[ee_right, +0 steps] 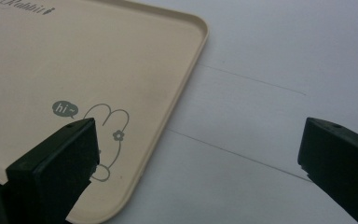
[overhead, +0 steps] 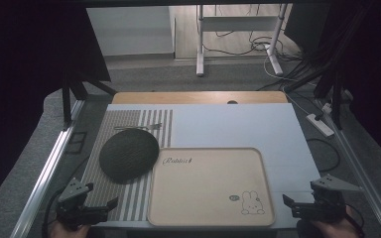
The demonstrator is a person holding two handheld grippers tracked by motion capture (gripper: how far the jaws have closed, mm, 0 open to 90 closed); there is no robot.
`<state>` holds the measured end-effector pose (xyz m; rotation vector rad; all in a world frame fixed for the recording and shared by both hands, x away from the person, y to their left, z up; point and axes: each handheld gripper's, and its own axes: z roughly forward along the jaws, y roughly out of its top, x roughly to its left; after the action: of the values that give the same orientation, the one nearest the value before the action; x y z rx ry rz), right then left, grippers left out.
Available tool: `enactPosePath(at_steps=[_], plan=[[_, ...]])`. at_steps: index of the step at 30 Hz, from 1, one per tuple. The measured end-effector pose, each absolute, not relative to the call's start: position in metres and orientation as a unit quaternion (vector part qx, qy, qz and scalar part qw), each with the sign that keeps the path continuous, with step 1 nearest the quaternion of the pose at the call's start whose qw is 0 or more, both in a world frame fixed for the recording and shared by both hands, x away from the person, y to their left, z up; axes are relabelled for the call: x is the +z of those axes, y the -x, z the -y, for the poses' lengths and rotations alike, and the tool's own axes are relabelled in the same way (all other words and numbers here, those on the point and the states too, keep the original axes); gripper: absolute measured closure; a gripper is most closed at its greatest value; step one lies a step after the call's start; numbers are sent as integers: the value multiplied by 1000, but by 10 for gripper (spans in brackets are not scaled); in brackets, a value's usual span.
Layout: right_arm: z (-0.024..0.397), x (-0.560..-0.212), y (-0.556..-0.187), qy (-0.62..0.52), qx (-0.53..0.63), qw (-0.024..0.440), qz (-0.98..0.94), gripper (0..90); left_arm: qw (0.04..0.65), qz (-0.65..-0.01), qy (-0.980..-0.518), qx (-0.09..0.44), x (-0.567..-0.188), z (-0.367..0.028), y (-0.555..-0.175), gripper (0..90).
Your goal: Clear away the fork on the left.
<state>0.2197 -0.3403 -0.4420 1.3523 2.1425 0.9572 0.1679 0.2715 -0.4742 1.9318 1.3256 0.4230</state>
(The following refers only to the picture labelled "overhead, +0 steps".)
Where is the wooden table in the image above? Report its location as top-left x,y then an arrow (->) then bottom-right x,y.
111,90 -> 289,105

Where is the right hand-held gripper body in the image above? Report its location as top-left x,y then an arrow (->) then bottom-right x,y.
310,174 -> 362,223

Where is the tangle of black cables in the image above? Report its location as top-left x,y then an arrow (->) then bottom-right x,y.
203,29 -> 304,62

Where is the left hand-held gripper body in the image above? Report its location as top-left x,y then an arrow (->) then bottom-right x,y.
56,178 -> 94,230

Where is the white metal desk frame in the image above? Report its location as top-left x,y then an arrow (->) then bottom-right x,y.
195,3 -> 290,77

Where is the white cable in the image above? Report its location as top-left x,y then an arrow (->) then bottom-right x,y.
263,55 -> 313,115

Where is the beige tray with rabbit print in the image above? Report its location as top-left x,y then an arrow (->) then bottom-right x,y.
147,147 -> 277,228

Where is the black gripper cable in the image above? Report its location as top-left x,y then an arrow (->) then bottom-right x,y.
42,186 -> 67,238

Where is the person's left hand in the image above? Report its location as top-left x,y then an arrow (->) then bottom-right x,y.
50,220 -> 91,238

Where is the black floor cable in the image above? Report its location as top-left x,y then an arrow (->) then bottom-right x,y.
306,137 -> 341,174

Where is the person's right hand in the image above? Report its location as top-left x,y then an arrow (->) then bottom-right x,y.
310,206 -> 360,238

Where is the black round plate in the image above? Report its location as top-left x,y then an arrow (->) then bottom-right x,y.
98,128 -> 161,184

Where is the silver fork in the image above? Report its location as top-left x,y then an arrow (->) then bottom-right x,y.
113,122 -> 164,131

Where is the white cabinet panel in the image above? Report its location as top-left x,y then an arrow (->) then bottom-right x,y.
86,5 -> 177,58

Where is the grey striped placemat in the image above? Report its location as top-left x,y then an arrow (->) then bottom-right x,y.
80,109 -> 174,222

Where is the white power strip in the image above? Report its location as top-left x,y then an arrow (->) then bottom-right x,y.
306,112 -> 335,138

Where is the black metal stand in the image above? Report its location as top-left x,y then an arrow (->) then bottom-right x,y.
283,62 -> 346,131
61,69 -> 117,131

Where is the aluminium rail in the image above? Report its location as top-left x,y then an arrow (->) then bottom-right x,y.
313,98 -> 381,238
10,99 -> 86,238

